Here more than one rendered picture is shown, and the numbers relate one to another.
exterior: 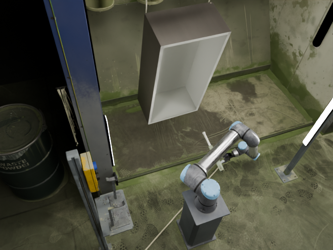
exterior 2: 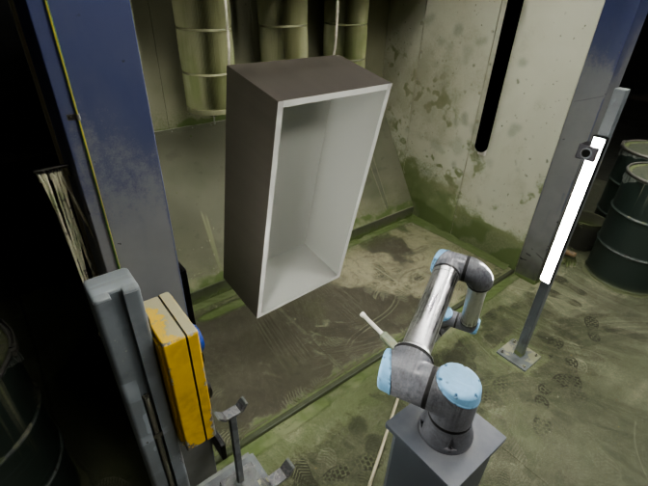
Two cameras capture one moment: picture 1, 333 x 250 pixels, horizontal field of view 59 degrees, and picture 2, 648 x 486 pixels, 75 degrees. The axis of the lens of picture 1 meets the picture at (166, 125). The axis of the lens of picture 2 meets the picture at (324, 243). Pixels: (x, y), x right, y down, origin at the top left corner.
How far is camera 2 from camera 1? 103 cm
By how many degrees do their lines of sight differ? 22
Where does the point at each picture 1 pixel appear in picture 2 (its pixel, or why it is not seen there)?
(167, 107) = (284, 283)
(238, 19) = not seen: hidden behind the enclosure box
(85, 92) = (126, 174)
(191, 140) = (337, 339)
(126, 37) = (179, 185)
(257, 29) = (381, 156)
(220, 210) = (484, 438)
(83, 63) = (114, 69)
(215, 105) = (356, 277)
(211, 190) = (464, 385)
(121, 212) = not seen: outside the picture
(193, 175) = (410, 366)
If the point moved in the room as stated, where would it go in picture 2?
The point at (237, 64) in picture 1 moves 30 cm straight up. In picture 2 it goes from (368, 212) to (371, 181)
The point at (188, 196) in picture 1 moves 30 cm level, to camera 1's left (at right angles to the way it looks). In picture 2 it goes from (403, 428) to (322, 445)
